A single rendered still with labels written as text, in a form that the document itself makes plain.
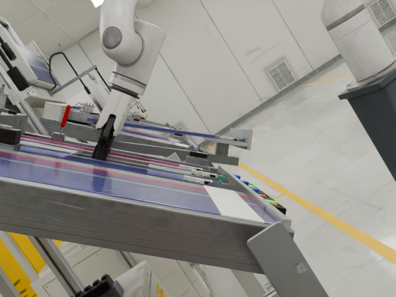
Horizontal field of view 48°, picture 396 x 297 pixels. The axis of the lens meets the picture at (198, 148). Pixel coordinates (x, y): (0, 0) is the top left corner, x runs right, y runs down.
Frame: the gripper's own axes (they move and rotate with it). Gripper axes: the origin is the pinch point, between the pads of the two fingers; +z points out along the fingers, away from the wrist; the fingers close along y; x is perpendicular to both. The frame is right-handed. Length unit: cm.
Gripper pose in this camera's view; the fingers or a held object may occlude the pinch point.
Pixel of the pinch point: (101, 154)
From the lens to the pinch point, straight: 104.6
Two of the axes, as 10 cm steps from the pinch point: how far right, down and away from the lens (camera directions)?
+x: 9.3, 3.6, 1.0
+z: -3.6, 9.3, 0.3
